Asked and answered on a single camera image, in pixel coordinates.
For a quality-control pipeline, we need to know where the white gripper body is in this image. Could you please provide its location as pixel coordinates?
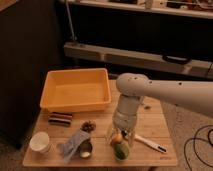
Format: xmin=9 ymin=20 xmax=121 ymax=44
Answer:
xmin=112 ymin=112 xmax=137 ymax=131

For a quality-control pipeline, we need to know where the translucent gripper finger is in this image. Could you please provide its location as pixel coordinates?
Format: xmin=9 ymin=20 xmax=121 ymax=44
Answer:
xmin=106 ymin=125 xmax=116 ymax=143
xmin=127 ymin=130 xmax=135 ymax=147

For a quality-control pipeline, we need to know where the orange pepper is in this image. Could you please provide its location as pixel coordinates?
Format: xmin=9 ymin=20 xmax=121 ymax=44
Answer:
xmin=111 ymin=133 xmax=123 ymax=145

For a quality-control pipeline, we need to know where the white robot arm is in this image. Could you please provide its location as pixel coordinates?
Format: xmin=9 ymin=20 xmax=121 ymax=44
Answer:
xmin=112 ymin=73 xmax=213 ymax=146

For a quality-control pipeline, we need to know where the yellow plastic tray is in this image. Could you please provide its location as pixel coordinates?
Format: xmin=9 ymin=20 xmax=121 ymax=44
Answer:
xmin=40 ymin=68 xmax=111 ymax=113

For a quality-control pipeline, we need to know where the green round vegetable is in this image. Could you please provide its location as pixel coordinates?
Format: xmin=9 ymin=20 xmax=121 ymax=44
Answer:
xmin=113 ymin=143 xmax=129 ymax=160

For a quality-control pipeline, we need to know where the brown pine cone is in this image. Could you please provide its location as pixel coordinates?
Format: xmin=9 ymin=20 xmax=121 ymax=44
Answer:
xmin=81 ymin=121 xmax=96 ymax=133

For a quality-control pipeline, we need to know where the small metal cup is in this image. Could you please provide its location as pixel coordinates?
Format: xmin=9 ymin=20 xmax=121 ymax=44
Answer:
xmin=79 ymin=141 xmax=93 ymax=158

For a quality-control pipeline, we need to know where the grey blue cloth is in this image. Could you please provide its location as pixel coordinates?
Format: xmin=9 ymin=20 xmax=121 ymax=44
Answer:
xmin=57 ymin=129 xmax=90 ymax=163

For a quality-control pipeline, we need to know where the dark striped block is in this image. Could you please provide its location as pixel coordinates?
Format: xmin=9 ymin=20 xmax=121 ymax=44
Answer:
xmin=48 ymin=112 xmax=72 ymax=126

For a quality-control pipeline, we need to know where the white paper cup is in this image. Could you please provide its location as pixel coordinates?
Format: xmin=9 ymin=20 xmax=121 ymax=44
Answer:
xmin=29 ymin=132 xmax=51 ymax=154

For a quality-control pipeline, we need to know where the grey vertical pole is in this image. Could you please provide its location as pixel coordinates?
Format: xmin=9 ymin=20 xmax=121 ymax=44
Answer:
xmin=65 ymin=0 xmax=77 ymax=42

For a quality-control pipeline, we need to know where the black cable on floor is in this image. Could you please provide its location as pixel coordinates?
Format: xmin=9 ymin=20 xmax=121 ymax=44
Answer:
xmin=183 ymin=124 xmax=213 ymax=171

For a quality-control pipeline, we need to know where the grey metal bench rail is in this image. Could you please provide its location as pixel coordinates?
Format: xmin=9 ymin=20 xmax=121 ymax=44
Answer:
xmin=64 ymin=42 xmax=213 ymax=79

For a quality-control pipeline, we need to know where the black handle on rail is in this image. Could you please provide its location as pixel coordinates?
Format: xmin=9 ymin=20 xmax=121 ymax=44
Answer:
xmin=162 ymin=55 xmax=191 ymax=65

